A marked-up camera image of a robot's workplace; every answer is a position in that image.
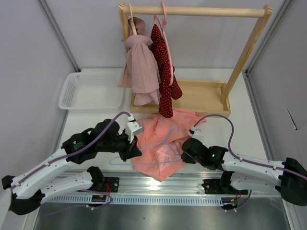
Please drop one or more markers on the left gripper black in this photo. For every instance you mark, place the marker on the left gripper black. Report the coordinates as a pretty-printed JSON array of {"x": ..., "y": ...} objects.
[{"x": 125, "y": 153}]

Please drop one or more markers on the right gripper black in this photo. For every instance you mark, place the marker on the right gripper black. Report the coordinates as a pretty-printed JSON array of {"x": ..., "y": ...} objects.
[{"x": 185, "y": 158}]

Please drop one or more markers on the salmon pink skirt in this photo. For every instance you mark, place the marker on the salmon pink skirt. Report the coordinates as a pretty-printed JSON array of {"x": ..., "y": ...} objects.
[{"x": 161, "y": 142}]

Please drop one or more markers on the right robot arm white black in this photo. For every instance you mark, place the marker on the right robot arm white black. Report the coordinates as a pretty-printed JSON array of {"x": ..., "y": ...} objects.
[{"x": 240, "y": 172}]

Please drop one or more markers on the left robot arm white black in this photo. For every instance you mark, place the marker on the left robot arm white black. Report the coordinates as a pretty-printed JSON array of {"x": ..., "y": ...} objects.
[{"x": 27, "y": 192}]

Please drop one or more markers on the pink plastic hanger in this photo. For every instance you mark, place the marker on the pink plastic hanger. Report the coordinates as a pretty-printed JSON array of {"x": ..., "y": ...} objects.
[{"x": 162, "y": 24}]

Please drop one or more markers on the wooden hanger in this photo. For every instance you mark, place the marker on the wooden hanger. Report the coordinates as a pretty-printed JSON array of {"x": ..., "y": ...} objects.
[{"x": 131, "y": 20}]

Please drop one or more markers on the wooden clothes rack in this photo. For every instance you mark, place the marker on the wooden clothes rack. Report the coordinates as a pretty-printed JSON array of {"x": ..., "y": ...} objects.
[{"x": 205, "y": 91}]

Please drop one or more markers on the dusty pink hanging garment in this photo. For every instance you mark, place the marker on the dusty pink hanging garment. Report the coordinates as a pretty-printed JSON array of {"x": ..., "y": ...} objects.
[{"x": 141, "y": 70}]

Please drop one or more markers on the white plastic basket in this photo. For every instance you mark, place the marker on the white plastic basket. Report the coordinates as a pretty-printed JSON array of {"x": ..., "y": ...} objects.
[{"x": 91, "y": 91}]

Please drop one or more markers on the red polka dot garment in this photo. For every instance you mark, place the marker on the red polka dot garment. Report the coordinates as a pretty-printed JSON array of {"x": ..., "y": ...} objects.
[{"x": 168, "y": 90}]

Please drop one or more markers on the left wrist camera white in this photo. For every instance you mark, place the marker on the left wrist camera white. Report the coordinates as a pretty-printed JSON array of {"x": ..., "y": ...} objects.
[{"x": 133, "y": 127}]

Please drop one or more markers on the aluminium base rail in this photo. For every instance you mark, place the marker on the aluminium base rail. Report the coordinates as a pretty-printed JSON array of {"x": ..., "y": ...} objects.
[{"x": 130, "y": 183}]

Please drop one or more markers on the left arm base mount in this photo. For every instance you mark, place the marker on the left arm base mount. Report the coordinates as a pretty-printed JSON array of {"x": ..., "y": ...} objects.
[{"x": 111, "y": 185}]

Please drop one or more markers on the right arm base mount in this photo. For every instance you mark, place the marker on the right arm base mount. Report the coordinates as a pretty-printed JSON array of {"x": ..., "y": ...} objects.
[{"x": 218, "y": 187}]

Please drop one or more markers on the white slotted cable duct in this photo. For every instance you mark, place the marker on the white slotted cable duct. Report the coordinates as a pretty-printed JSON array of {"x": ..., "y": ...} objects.
[{"x": 139, "y": 200}]

